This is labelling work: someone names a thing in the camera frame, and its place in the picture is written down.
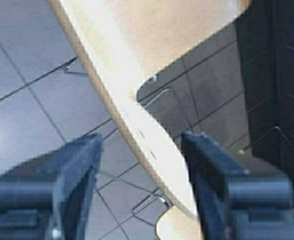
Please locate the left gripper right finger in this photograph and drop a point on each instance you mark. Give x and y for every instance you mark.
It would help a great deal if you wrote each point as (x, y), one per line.
(237, 199)

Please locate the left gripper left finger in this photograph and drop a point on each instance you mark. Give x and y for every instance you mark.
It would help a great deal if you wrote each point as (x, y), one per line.
(49, 197)

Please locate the wooden chair square cutouts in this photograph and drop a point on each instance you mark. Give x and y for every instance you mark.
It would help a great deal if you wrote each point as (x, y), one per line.
(121, 45)

